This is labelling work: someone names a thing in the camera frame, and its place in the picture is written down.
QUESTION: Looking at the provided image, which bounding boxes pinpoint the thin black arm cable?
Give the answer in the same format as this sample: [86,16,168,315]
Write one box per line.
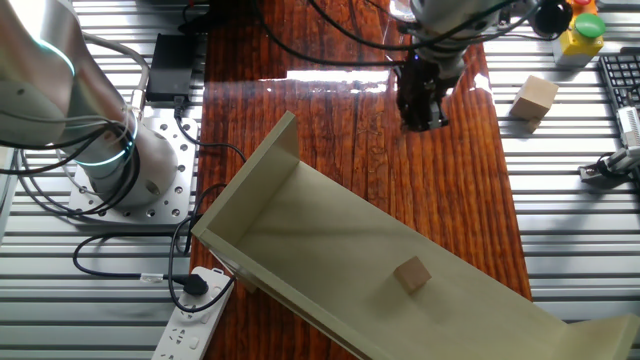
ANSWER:
[307,0,516,52]

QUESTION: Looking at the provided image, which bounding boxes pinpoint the grey cable with metal connector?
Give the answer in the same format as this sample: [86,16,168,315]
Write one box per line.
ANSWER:
[82,30,152,121]

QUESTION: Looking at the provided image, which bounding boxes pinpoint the brown wood grain board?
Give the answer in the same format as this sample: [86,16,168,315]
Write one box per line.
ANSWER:
[188,0,534,360]

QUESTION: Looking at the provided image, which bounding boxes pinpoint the black looped power cord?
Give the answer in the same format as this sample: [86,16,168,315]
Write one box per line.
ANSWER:
[167,182,236,315]

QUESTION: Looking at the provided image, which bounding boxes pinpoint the small wooden cube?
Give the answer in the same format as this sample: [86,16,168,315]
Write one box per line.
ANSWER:
[392,255,433,295]

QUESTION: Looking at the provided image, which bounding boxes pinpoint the black plug with cord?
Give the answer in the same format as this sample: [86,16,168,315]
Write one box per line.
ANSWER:
[72,230,210,298]

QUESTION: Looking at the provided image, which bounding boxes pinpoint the black keyboard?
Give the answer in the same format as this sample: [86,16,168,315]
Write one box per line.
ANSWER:
[598,52,640,110]

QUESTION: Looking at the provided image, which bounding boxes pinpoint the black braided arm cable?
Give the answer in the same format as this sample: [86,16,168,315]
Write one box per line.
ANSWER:
[252,0,407,69]

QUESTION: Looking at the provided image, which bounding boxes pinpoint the black power adapter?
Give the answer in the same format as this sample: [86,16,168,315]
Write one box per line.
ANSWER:
[145,32,199,104]

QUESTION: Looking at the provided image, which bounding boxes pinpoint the black adapter cord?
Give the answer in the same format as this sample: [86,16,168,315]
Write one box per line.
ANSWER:
[173,95,247,164]

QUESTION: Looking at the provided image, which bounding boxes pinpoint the white power strip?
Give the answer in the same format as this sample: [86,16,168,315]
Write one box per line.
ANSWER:
[151,266,236,360]

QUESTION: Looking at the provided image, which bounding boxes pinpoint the silver camera with vents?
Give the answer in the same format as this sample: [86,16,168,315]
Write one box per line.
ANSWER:
[616,105,640,148]

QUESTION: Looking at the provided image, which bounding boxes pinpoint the large wooden block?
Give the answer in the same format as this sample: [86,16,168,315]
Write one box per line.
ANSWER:
[509,74,560,122]

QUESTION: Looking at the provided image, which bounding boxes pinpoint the black cable loops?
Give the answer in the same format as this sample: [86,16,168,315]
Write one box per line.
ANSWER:
[0,119,142,219]

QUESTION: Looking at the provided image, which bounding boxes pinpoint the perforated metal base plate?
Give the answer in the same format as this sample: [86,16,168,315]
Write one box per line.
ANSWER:
[67,115,200,225]

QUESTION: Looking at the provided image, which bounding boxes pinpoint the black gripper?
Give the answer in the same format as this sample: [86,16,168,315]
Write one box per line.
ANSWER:
[397,54,454,133]

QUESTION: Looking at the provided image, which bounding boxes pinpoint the beige wooden shelf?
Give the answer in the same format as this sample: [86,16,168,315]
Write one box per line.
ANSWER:
[191,110,640,360]

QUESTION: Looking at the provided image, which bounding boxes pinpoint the yellow button box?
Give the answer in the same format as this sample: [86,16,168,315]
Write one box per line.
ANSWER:
[552,0,607,69]

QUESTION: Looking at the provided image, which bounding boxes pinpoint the grey camera on clamp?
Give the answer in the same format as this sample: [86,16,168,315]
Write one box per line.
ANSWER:
[578,147,640,190]

